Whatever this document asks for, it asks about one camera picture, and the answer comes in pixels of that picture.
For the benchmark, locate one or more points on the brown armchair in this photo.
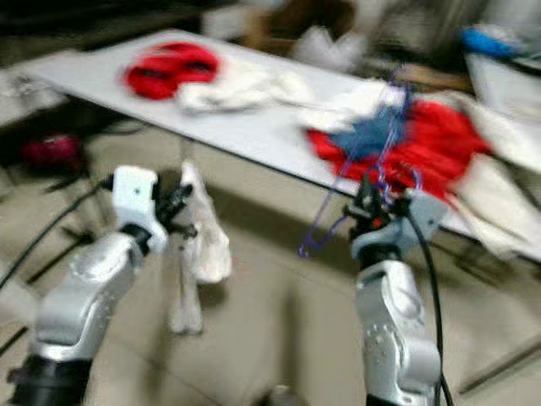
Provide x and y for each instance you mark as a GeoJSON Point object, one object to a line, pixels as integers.
{"type": "Point", "coordinates": [275, 17]}

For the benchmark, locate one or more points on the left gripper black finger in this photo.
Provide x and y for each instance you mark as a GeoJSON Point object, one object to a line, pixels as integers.
{"type": "Point", "coordinates": [183, 230]}
{"type": "Point", "coordinates": [180, 196]}

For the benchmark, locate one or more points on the grey white garment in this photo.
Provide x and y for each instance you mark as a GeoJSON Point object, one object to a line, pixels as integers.
{"type": "Point", "coordinates": [507, 203]}

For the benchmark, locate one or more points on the white table black legs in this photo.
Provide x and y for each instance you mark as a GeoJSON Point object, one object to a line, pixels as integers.
{"type": "Point", "coordinates": [254, 135]}

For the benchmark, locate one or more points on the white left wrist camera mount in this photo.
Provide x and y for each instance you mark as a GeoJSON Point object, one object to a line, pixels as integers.
{"type": "Point", "coordinates": [135, 203]}

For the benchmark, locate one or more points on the red jacket white piping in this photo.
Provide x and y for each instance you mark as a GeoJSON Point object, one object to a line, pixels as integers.
{"type": "Point", "coordinates": [169, 72]}

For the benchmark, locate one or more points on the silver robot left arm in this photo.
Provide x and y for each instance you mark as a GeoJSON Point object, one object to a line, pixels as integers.
{"type": "Point", "coordinates": [84, 296]}

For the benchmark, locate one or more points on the red crumpled garment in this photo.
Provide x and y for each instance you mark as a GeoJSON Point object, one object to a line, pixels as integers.
{"type": "Point", "coordinates": [448, 139]}

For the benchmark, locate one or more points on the blue denim garment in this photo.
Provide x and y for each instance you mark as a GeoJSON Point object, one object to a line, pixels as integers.
{"type": "Point", "coordinates": [368, 135]}

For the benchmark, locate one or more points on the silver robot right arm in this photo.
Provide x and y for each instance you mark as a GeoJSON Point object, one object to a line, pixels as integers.
{"type": "Point", "coordinates": [397, 330]}

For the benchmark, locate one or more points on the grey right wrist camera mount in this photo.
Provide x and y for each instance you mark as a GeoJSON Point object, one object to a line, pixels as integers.
{"type": "Point", "coordinates": [423, 216]}

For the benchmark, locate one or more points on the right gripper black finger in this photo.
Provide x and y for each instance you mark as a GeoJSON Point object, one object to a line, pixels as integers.
{"type": "Point", "coordinates": [377, 196]}
{"type": "Point", "coordinates": [362, 194]}

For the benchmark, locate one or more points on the white pillow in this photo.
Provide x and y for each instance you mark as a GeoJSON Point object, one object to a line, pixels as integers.
{"type": "Point", "coordinates": [325, 49]}

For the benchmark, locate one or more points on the magenta black bag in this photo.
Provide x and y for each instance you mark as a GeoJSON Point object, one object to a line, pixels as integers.
{"type": "Point", "coordinates": [55, 152]}

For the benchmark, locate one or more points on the cream garment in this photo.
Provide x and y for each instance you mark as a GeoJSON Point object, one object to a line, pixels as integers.
{"type": "Point", "coordinates": [245, 89]}

